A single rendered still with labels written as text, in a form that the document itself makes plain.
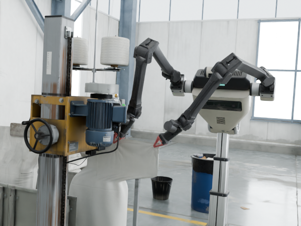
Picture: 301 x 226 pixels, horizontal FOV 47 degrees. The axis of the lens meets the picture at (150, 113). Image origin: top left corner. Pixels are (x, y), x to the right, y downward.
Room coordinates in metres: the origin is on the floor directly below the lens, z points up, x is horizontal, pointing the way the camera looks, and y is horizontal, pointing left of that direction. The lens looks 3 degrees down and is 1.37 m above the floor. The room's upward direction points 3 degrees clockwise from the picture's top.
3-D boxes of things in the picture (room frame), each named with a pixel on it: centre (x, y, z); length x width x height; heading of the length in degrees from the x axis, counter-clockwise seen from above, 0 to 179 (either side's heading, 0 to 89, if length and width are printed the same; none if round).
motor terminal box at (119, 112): (1.90, 0.17, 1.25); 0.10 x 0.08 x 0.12; 3
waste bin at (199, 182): (4.30, -0.77, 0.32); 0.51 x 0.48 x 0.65; 158
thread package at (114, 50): (2.03, 0.22, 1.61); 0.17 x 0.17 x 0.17
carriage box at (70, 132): (2.01, 0.48, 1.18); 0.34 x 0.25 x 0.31; 158
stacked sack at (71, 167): (5.03, 1.14, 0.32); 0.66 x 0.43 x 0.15; 160
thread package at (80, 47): (2.13, 0.46, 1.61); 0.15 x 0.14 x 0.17; 68
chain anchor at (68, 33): (1.89, 0.45, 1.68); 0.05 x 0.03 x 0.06; 158
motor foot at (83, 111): (1.89, 0.36, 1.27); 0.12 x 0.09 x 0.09; 158
